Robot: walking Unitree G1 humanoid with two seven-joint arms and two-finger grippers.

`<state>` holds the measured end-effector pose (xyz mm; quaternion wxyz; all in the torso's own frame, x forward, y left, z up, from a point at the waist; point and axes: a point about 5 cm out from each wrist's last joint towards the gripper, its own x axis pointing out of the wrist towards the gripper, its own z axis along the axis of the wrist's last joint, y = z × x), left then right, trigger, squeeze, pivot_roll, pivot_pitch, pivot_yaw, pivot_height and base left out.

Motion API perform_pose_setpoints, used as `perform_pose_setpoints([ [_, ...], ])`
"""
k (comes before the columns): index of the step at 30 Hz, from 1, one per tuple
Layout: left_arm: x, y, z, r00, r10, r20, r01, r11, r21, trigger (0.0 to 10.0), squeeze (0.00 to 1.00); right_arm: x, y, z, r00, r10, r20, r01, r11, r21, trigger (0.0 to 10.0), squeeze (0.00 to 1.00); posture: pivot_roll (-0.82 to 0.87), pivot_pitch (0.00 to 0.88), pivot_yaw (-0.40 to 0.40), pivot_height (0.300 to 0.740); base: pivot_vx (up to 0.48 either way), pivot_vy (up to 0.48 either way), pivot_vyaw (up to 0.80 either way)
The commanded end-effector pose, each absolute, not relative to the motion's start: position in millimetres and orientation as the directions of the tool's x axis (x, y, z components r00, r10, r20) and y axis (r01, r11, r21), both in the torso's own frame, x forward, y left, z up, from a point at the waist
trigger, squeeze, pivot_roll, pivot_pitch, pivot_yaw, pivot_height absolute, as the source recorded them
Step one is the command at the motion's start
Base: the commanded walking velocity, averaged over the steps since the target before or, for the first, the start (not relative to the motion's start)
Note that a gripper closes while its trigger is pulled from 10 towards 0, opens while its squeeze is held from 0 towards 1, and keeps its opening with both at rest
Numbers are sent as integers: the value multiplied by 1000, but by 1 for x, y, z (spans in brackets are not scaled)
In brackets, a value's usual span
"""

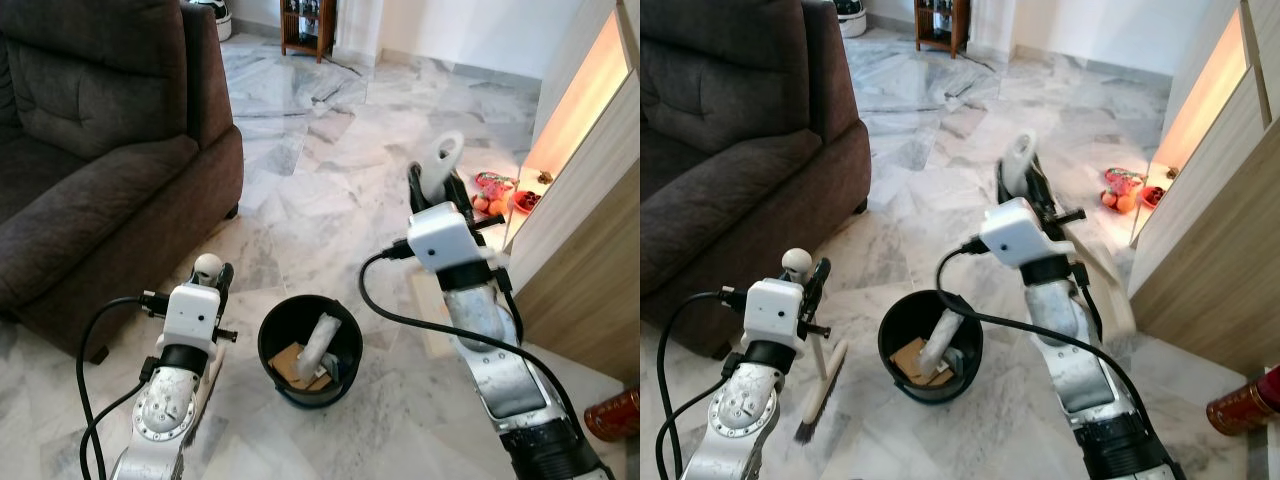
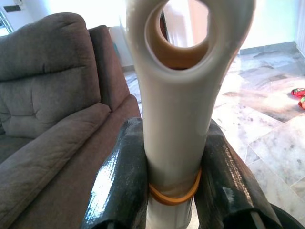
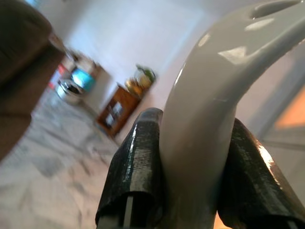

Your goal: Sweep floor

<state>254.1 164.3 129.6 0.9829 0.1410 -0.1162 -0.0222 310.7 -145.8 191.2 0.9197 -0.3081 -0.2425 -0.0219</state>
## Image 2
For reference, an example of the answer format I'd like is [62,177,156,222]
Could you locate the brown fabric sofa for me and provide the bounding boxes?
[0,12,143,229]

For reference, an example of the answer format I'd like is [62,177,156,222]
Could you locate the orange rubber band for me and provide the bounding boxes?
[149,168,203,206]

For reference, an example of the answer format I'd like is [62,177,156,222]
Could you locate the white-handled broom purple bristles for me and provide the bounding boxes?
[125,0,257,229]

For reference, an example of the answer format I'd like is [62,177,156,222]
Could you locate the window with grille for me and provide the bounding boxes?
[0,9,14,36]

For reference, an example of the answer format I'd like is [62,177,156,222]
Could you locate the black round object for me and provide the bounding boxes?
[271,204,305,229]

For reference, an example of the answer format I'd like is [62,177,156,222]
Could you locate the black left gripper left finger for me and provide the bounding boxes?
[81,117,150,229]

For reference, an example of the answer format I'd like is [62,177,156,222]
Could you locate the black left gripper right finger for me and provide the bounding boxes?
[194,119,283,229]

